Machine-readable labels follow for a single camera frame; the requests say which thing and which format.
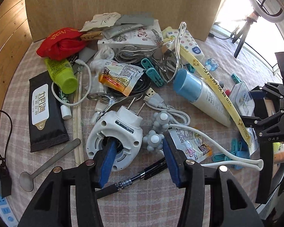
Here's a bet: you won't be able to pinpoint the clear plastic box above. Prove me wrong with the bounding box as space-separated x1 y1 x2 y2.
229 82 255 116

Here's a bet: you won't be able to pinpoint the white massage roller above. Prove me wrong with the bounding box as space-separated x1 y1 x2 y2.
143 110 264 171

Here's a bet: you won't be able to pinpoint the white plug adapter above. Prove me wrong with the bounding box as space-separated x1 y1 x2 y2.
86 106 143 172

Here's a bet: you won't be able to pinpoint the black pen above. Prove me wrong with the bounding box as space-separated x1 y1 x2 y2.
95 157 168 199

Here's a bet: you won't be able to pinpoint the colourful snack packet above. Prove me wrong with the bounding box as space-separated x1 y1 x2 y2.
169 128 212 162

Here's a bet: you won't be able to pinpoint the small cartoon figurine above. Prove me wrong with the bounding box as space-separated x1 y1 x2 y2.
225 89 231 96

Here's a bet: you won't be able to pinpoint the small blue bottle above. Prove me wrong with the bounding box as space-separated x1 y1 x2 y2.
205 58 219 71

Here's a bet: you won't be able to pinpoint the wooden chopsticks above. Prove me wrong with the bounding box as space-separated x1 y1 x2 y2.
72 68 84 166

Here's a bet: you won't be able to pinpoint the black tripod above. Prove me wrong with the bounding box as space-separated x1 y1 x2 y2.
232 16 259 58

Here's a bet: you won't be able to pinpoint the black wet wipes pack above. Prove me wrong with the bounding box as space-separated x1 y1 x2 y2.
29 71 69 153

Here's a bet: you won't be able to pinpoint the white tube blue cap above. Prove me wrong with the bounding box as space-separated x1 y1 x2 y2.
173 69 231 127

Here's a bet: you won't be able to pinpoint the metal spoon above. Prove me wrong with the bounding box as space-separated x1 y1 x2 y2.
19 138 81 192

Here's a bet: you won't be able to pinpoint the orange snack sachet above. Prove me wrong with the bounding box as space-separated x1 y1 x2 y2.
98 60 144 96

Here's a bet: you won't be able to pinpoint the white patterned tissue pack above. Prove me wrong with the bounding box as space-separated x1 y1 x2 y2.
162 27 204 61

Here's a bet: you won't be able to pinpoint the teal clothespin pair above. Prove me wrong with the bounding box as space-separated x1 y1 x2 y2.
141 58 165 88

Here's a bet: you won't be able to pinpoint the green tube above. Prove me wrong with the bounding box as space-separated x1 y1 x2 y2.
44 58 78 94

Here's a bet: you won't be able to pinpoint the brown cardboard panel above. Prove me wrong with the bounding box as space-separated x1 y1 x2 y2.
25 0 224 41

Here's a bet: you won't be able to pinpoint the black power adapter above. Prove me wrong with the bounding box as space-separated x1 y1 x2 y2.
0 167 12 198

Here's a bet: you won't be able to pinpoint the white power strip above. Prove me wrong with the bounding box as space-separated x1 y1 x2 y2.
0 195 18 227

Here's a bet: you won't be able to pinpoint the red fabric pouch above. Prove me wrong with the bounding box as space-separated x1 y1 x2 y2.
36 28 89 61

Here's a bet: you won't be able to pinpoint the white floral box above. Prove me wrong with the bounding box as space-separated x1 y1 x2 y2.
97 19 163 53

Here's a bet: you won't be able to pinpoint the grey sachet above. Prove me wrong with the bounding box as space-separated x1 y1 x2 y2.
115 13 154 26

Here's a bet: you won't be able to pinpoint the cream paper packet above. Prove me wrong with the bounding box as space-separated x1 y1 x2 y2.
79 12 121 32

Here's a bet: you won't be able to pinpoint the wooden cabinet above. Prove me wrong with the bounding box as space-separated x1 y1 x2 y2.
0 0 34 152

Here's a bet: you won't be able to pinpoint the yellow lanyard strap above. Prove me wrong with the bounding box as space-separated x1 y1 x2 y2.
178 44 253 147

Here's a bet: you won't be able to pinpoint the white usb cable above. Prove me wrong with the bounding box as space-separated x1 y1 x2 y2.
142 87 191 127

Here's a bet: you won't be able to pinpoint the black coiled cable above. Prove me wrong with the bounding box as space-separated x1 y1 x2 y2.
108 73 152 98

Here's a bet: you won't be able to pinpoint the white ring light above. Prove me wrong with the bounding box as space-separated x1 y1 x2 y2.
242 0 284 24

